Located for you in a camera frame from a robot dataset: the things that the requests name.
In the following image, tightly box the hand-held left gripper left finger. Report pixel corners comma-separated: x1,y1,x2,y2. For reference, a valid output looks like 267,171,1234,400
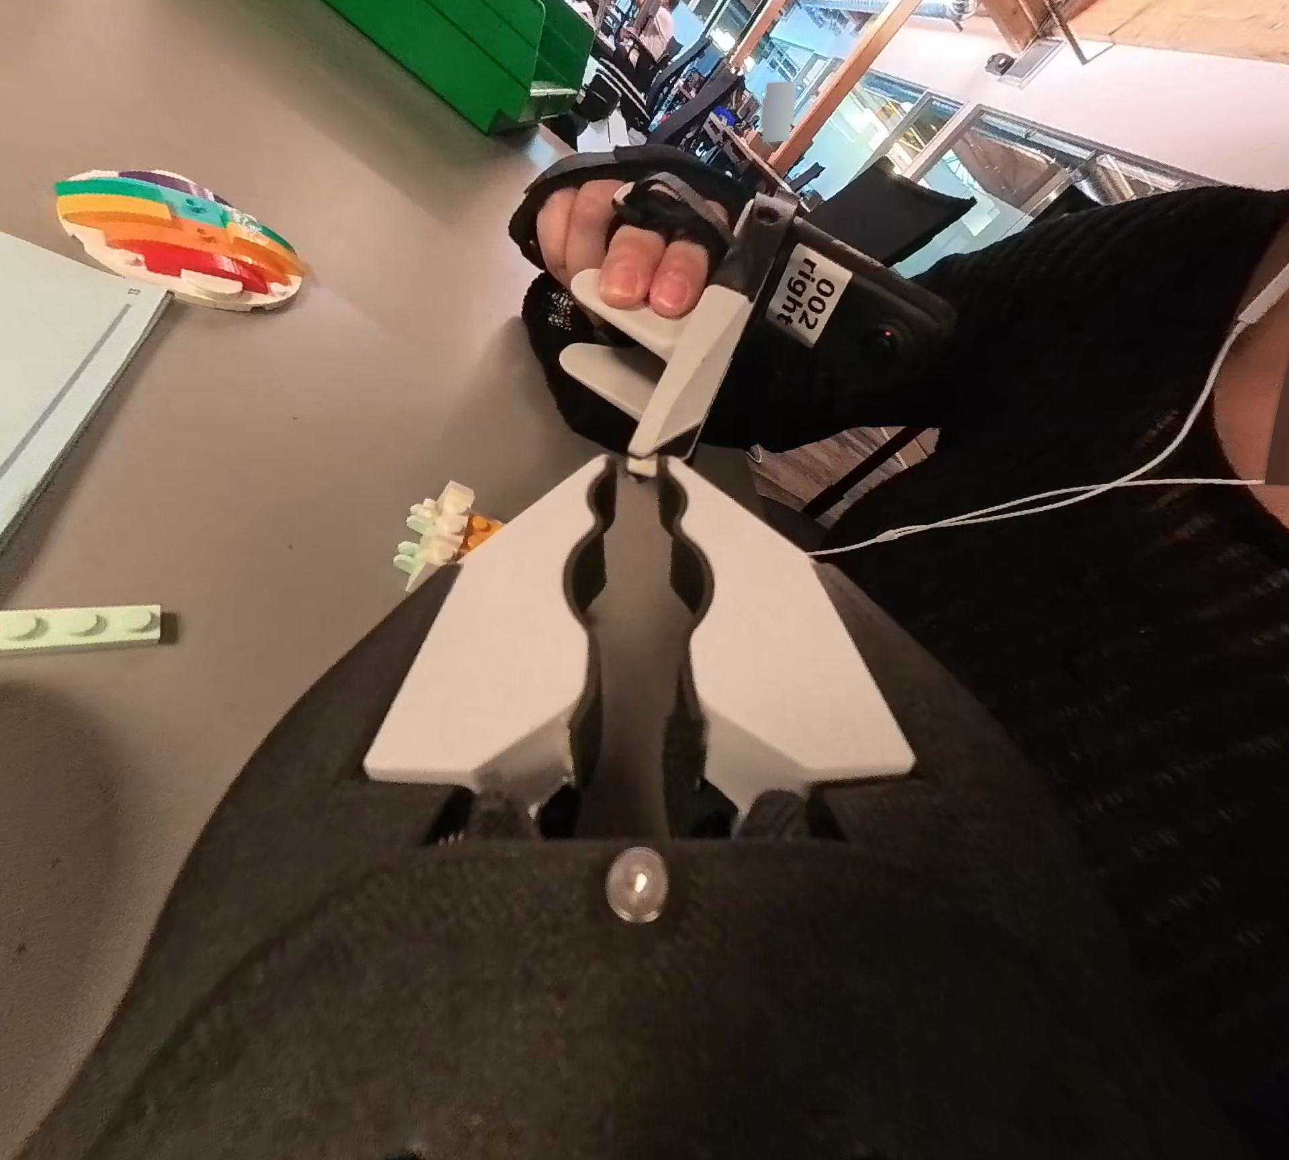
359,453,619,796

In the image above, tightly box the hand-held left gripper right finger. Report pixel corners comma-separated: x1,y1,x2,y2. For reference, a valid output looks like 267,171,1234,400
655,455,919,817

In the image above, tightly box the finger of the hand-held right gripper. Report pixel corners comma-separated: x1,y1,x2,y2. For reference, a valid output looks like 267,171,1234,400
644,368,721,457
629,282,753,455

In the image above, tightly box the small orange white lego assembly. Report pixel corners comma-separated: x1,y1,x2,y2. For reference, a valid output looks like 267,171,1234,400
391,479,505,592

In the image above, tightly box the person's right forearm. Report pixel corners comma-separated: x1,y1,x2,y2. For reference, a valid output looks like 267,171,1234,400
906,184,1289,476

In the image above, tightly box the mint green lego plate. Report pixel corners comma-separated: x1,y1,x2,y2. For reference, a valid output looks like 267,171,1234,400
0,604,163,653

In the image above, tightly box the round rainbow lego build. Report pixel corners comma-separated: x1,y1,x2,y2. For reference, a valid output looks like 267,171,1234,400
54,165,309,312

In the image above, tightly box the person's right hand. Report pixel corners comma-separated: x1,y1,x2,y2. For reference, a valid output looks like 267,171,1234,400
537,176,725,316

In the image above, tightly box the black office chair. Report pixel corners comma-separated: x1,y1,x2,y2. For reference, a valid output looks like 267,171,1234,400
810,157,978,269

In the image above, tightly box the person's black clothing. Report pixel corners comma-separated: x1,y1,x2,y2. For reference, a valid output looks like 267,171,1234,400
755,434,1289,1160

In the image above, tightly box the light blue instruction booklet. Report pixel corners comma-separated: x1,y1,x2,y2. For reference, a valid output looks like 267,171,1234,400
0,231,175,549

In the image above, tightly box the white earphone cable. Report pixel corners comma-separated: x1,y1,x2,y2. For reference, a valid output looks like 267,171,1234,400
804,257,1289,560

